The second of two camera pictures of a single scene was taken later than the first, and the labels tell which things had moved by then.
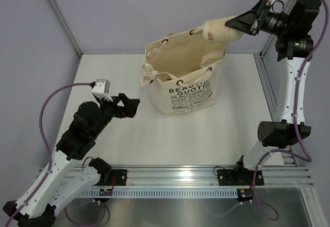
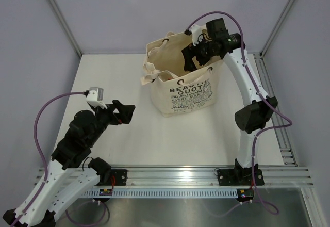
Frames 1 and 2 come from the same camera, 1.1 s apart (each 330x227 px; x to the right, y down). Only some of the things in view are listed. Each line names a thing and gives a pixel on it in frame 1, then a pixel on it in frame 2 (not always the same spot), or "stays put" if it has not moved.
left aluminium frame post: x=60 y=16 stays put
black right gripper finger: x=247 y=22 → x=188 y=53
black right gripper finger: x=243 y=24 → x=201 y=59
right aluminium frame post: x=273 y=37 stays put
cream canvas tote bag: x=182 y=69 stays put
